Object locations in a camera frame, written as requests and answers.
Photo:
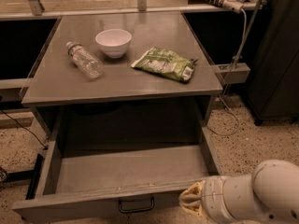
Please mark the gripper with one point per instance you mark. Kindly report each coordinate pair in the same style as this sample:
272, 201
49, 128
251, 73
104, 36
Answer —
212, 194

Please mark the grey top drawer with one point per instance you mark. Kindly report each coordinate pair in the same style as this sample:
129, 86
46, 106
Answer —
95, 161

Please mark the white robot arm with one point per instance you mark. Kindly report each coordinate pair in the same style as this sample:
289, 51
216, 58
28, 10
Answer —
270, 195

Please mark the grey drawer cabinet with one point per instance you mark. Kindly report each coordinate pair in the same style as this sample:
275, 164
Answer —
58, 82

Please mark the dark cabinet at right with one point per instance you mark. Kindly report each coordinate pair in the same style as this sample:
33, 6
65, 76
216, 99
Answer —
272, 90

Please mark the metal support pole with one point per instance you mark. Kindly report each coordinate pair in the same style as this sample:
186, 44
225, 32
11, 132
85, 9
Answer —
236, 58

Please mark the green chip bag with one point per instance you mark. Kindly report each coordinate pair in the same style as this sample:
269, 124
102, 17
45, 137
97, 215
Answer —
166, 63

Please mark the clear plastic water bottle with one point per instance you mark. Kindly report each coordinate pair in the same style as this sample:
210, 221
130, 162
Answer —
86, 62

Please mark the white ceramic bowl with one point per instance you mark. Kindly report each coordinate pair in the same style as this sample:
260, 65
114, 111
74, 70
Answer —
114, 42

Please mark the black drawer handle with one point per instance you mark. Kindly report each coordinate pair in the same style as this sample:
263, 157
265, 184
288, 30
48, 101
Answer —
136, 206

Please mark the grey side bracket box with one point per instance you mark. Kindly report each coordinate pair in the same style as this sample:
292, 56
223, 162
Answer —
227, 76

